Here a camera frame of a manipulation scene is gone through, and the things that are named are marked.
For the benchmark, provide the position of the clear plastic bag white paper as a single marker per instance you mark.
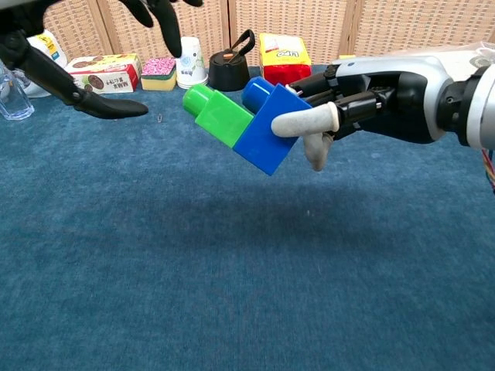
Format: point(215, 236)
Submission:
point(483, 52)

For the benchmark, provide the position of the cookie box white red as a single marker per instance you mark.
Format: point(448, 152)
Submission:
point(108, 73)

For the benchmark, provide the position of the yellow red Lipo snack pack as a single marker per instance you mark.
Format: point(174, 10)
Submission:
point(284, 58)

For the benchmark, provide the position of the woven folding screen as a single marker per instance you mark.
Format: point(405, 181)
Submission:
point(309, 23)

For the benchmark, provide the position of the white paper cup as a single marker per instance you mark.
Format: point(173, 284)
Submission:
point(192, 65)

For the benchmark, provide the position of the white plastic jug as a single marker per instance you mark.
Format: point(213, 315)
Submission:
point(50, 50)

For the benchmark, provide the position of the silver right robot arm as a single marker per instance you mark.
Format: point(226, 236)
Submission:
point(479, 108)

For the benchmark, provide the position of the blue toy block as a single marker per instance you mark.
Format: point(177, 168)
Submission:
point(263, 143)

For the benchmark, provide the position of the blue table cloth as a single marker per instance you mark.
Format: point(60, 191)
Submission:
point(193, 251)

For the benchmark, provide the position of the pink patterned yellow sponge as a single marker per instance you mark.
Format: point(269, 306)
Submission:
point(158, 73)

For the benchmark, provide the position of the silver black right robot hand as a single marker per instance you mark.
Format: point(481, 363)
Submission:
point(386, 104)

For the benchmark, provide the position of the green toy block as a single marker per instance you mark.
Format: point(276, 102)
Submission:
point(220, 116)

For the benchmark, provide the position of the clear water bottle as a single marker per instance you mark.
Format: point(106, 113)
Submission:
point(13, 100)

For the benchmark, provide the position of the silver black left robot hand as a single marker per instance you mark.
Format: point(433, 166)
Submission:
point(46, 73)

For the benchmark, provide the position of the metal paper clip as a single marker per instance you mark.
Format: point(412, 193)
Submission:
point(159, 117)

